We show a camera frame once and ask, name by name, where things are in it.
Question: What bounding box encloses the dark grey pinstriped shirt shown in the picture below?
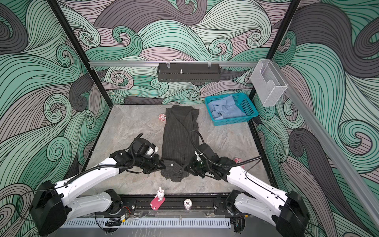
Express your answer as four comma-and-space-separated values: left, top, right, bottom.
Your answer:
161, 105, 199, 182

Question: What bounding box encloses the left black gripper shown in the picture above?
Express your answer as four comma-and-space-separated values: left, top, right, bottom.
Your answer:
136, 153, 167, 173

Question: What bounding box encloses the pink plush toy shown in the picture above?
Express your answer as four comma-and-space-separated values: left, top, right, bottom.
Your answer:
234, 158, 245, 168

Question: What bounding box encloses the white bunny on pink stand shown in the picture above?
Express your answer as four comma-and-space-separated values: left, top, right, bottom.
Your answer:
150, 187, 165, 210

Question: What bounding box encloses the aluminium rail right wall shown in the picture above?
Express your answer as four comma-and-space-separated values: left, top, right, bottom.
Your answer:
271, 62, 379, 227

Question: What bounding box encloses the small white round jar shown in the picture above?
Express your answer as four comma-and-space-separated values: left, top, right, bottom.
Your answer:
184, 198, 192, 210

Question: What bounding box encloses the black perforated wall shelf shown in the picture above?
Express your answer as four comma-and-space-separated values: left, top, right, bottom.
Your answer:
157, 63, 221, 83

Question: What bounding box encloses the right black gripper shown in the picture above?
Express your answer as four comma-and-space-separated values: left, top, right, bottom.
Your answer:
183, 155, 214, 178

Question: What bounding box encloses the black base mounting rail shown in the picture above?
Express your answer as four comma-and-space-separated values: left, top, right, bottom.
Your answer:
120, 193, 231, 216

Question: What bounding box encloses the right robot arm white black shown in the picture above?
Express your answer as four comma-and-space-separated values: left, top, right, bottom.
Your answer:
185, 130, 317, 237

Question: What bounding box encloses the light blue shirt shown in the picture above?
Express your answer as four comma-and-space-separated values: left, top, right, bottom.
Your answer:
208, 95, 247, 120

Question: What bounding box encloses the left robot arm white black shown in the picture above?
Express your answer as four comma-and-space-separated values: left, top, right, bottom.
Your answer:
28, 134, 166, 236

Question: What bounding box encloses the aluminium rail back wall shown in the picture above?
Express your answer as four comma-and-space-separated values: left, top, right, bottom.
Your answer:
89, 60, 258, 68

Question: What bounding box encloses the teal plastic basket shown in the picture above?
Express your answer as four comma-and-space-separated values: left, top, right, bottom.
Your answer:
205, 93, 259, 126

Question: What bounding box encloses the aluminium rail wall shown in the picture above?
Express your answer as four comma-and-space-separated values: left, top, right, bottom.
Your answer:
271, 62, 379, 227
89, 60, 258, 68

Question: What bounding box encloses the small pink figurine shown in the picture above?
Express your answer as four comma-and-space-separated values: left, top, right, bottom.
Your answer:
159, 114, 166, 121

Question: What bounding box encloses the white slotted cable duct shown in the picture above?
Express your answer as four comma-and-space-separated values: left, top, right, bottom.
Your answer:
62, 217, 232, 229

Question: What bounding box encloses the clear acrylic wall holder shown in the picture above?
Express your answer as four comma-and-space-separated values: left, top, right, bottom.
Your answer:
250, 59, 288, 107

